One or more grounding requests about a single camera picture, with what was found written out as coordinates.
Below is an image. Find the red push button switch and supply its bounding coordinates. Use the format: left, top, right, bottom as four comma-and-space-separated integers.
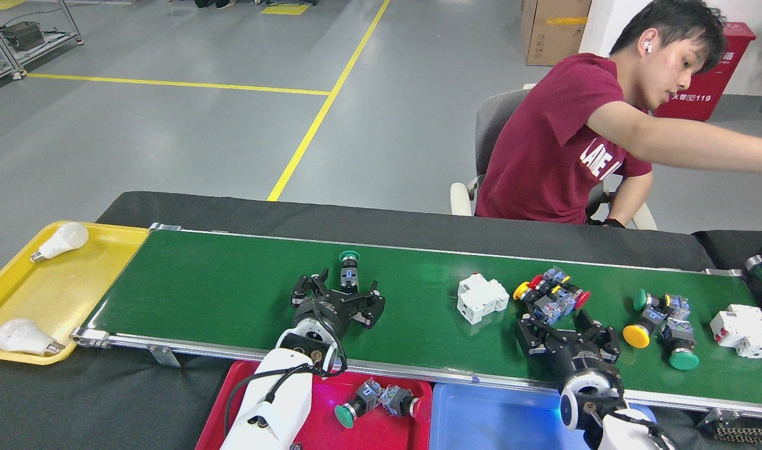
529, 267, 570, 291
379, 385, 430, 421
553, 284, 591, 313

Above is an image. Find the person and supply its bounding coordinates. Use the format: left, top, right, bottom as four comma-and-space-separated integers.
474, 0, 762, 227

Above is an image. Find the red plastic tray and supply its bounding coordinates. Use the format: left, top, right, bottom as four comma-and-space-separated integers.
196, 361, 433, 450

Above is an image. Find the black table cloth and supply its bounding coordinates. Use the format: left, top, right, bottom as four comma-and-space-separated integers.
0, 191, 762, 450
693, 230, 762, 276

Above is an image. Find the grey office chair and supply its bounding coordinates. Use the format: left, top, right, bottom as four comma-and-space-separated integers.
450, 84, 658, 231

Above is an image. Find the black drive chain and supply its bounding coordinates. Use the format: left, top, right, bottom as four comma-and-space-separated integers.
698, 409, 762, 439

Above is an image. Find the red fire extinguisher box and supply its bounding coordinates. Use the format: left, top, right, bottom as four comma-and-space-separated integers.
653, 22, 756, 122

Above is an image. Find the yellow plastic tray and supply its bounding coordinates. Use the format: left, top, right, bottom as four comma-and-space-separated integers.
0, 221, 150, 365

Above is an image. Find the blue plastic tray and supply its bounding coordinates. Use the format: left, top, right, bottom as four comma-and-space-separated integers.
429, 382, 656, 450

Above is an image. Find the metal shelf rack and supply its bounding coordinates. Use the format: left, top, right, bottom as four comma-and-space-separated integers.
0, 0, 84, 88

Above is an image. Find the long green conveyor belt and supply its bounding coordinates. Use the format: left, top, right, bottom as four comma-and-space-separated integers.
71, 223, 762, 419

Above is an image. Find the yellow push button switch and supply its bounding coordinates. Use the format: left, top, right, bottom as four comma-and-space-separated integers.
623, 305, 670, 349
513, 281, 559, 326

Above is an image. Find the white light bulb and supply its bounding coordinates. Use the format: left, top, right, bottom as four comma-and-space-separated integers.
0, 319, 66, 358
30, 222, 89, 263

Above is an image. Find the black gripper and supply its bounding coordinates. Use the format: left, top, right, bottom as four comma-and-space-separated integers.
291, 269, 386, 341
516, 311, 622, 385

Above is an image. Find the green push button switch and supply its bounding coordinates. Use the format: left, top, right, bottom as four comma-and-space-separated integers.
339, 251, 361, 294
334, 377, 385, 430
661, 317, 700, 371
633, 288, 691, 321

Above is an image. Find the white circuit breaker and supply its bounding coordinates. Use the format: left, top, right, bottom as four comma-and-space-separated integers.
457, 272, 510, 325
709, 304, 762, 359

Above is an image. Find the dark metal box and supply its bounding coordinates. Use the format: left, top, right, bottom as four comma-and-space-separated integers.
4, 21, 46, 52

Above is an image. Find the brown cardboard box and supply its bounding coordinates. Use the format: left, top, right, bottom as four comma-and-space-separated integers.
521, 0, 593, 67

